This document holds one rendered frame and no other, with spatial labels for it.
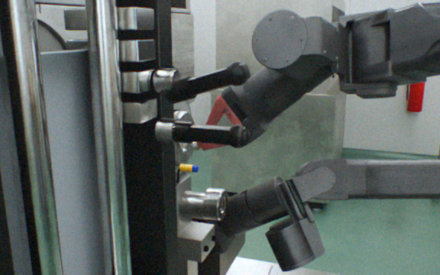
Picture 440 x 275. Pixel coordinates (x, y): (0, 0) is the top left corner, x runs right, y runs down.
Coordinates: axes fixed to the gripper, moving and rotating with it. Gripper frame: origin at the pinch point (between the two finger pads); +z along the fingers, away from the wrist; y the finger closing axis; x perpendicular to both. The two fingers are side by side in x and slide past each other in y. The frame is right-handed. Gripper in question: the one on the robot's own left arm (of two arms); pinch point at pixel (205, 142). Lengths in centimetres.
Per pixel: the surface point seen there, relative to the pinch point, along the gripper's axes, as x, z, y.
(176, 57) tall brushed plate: 29, 27, 76
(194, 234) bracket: -8.6, 7.4, -3.7
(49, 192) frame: 1.3, -10.6, -36.9
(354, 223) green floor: -107, 69, 259
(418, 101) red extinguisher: -89, -12, 435
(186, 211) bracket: -5.6, 5.9, -4.2
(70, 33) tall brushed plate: 34.8, 21.1, 24.2
